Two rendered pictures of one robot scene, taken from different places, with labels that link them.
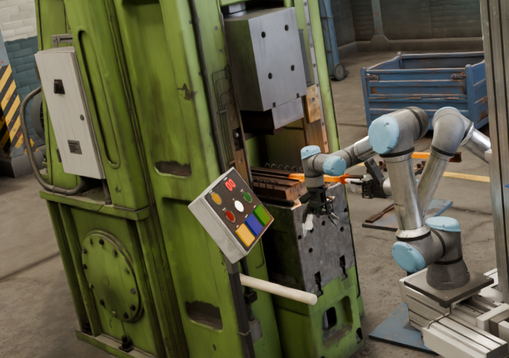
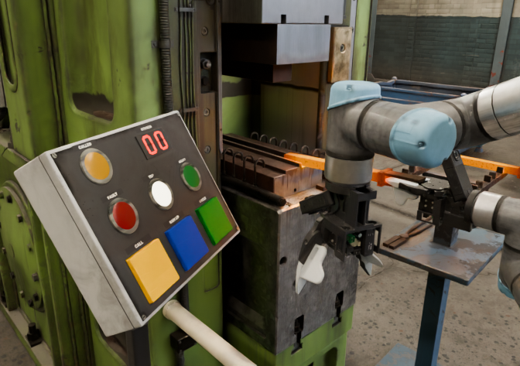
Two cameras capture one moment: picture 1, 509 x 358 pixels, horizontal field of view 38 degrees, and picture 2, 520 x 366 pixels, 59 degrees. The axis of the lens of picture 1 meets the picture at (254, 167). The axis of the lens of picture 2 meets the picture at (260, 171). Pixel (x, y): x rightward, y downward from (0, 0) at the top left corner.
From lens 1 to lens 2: 2.10 m
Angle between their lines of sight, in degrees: 2
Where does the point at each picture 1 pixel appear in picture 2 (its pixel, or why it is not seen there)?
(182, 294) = not seen: hidden behind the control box
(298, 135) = (309, 100)
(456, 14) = (432, 66)
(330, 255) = (324, 290)
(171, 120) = (101, 20)
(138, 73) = not seen: outside the picture
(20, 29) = not seen: hidden behind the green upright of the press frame
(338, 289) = (326, 340)
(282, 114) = (294, 42)
